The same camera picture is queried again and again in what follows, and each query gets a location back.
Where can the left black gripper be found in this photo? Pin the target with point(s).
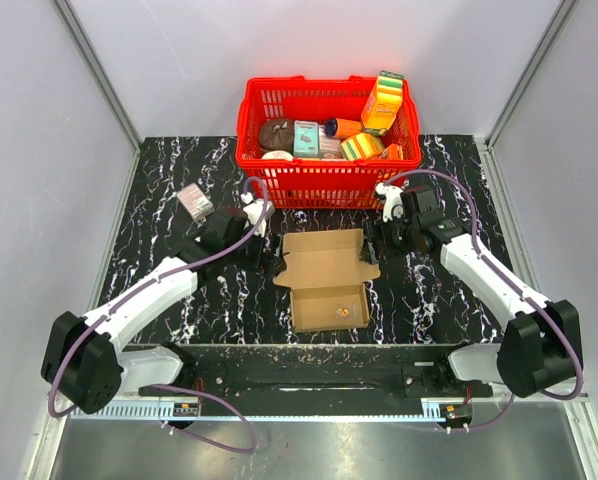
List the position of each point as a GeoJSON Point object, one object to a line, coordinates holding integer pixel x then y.
{"type": "Point", "coordinates": [269, 265]}

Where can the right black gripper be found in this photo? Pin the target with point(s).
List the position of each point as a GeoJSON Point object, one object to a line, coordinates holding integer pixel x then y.
{"type": "Point", "coordinates": [379, 231]}

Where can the brown cardboard box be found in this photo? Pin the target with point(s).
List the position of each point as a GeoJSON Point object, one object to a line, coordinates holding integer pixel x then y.
{"type": "Point", "coordinates": [323, 271]}

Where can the small clear plastic bag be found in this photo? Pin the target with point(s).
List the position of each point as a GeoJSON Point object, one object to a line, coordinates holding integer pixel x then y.
{"type": "Point", "coordinates": [345, 313]}

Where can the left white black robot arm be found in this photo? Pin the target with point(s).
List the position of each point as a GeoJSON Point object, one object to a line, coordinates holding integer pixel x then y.
{"type": "Point", "coordinates": [86, 359]}

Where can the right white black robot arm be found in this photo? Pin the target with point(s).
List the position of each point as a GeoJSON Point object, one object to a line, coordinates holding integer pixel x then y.
{"type": "Point", "coordinates": [541, 344]}

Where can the small pink card box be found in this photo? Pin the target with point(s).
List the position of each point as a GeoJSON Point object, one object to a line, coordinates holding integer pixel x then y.
{"type": "Point", "coordinates": [195, 202]}

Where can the small orange box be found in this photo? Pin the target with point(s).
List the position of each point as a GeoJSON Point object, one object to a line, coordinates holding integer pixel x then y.
{"type": "Point", "coordinates": [393, 152]}

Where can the teal small box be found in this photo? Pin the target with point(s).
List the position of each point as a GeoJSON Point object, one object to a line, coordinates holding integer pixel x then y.
{"type": "Point", "coordinates": [306, 139]}

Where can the red plastic shopping basket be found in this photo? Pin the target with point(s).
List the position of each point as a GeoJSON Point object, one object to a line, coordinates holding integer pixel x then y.
{"type": "Point", "coordinates": [305, 183]}

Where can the yellow green sponge pack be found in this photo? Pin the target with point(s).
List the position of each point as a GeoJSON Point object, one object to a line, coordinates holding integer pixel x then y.
{"type": "Point", "coordinates": [361, 146]}

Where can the white round container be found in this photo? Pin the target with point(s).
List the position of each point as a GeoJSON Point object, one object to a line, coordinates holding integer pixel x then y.
{"type": "Point", "coordinates": [278, 155]}

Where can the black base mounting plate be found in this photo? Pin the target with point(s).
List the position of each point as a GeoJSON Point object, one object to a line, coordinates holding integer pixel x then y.
{"type": "Point", "coordinates": [411, 371]}

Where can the pink white packet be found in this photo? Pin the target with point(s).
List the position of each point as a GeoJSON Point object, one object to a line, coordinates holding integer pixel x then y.
{"type": "Point", "coordinates": [329, 148]}

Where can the brown round bun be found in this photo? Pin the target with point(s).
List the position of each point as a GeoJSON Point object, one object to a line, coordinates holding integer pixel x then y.
{"type": "Point", "coordinates": [277, 134]}

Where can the orange blue capped bottle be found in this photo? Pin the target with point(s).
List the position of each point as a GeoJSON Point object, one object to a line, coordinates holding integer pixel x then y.
{"type": "Point", "coordinates": [341, 129]}

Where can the tall orange sponge pack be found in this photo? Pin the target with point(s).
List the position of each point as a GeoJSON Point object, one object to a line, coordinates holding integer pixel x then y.
{"type": "Point", "coordinates": [383, 103]}

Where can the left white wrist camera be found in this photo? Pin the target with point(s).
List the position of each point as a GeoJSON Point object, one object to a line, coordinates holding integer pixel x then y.
{"type": "Point", "coordinates": [256, 209]}

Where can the aluminium front rail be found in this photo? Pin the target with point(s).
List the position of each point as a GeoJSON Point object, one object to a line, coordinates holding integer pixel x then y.
{"type": "Point", "coordinates": [174, 403]}

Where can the left aluminium corner post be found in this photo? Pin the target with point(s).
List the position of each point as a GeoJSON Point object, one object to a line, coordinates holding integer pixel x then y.
{"type": "Point", "coordinates": [90, 58]}

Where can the aluminium corner post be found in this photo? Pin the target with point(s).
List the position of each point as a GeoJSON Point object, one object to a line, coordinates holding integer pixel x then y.
{"type": "Point", "coordinates": [90, 58]}
{"type": "Point", "coordinates": [548, 39]}

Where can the right aluminium corner post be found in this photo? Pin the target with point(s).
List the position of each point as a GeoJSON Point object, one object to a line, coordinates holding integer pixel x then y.
{"type": "Point", "coordinates": [548, 39]}

